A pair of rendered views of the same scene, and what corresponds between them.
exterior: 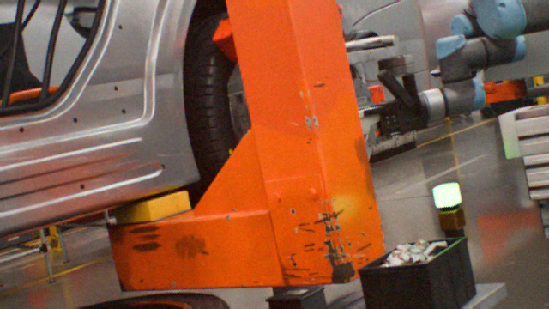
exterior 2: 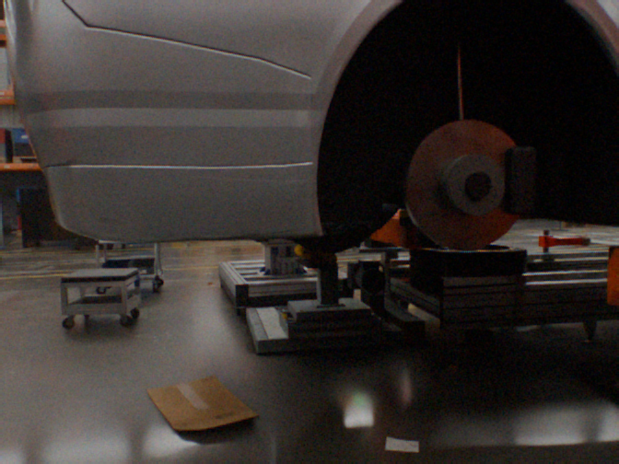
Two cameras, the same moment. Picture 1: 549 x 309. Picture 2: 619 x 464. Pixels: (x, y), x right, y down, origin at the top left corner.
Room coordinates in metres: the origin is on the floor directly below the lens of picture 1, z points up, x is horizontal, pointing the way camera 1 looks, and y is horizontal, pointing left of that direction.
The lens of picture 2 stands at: (4.88, 1.89, 0.84)
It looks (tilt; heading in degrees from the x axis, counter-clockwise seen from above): 5 degrees down; 220
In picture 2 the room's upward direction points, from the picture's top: 1 degrees counter-clockwise
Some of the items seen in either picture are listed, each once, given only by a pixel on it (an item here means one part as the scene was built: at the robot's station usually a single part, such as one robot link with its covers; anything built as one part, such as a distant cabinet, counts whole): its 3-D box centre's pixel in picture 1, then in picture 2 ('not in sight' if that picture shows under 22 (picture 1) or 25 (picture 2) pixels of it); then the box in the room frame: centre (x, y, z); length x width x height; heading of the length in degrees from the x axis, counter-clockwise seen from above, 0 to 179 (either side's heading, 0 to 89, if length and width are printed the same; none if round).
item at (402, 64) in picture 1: (396, 65); not in sight; (2.41, -0.37, 0.93); 0.09 x 0.05 x 0.05; 51
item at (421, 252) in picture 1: (419, 278); (380, 237); (1.61, -0.21, 0.51); 0.20 x 0.14 x 0.13; 146
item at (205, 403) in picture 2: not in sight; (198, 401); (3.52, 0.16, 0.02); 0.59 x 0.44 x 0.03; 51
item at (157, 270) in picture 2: not in sight; (129, 234); (2.17, -2.45, 0.50); 0.53 x 0.42 x 1.00; 141
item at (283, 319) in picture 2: not in sight; (328, 321); (2.52, 0.03, 0.13); 0.50 x 0.36 x 0.10; 141
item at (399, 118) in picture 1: (401, 114); not in sight; (2.15, -0.32, 0.80); 0.12 x 0.08 x 0.09; 96
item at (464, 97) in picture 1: (460, 97); not in sight; (2.16, -0.47, 0.81); 0.11 x 0.08 x 0.09; 96
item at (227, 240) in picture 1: (203, 207); (402, 214); (1.99, 0.19, 0.69); 0.52 x 0.17 x 0.35; 51
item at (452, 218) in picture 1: (451, 219); not in sight; (1.74, -0.32, 0.59); 0.04 x 0.04 x 0.04; 51
